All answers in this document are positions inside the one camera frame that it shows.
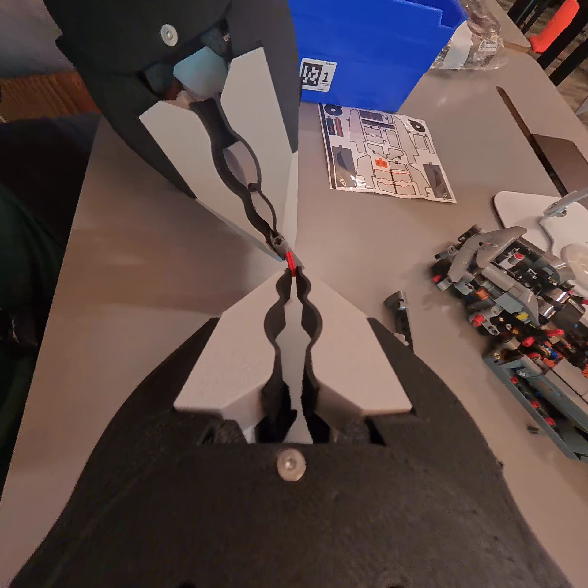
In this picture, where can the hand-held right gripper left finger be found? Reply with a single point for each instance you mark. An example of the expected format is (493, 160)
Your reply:
(229, 367)

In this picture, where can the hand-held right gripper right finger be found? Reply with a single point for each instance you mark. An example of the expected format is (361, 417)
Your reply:
(358, 367)

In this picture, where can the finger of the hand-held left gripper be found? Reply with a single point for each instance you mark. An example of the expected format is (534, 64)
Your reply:
(271, 115)
(183, 151)

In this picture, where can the blue plastic bin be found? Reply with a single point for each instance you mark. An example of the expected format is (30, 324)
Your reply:
(367, 46)

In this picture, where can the red lego axle pin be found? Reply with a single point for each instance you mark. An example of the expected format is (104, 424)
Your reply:
(290, 262)

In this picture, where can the small grey lego connector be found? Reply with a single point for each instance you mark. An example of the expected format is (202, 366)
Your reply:
(278, 241)

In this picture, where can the lego sticker sheet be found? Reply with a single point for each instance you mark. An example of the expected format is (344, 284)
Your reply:
(413, 183)

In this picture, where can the grey lego car model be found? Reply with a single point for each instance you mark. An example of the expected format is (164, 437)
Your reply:
(505, 285)

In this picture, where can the clear bag of lego parts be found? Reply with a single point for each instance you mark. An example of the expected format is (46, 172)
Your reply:
(468, 46)

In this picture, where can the white book stand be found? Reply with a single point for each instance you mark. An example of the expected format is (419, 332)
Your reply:
(519, 206)

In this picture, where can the orange plastic object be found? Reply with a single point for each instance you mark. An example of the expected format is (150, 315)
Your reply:
(556, 27)

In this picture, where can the wooden partition frame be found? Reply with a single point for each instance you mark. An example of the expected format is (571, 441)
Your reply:
(46, 99)

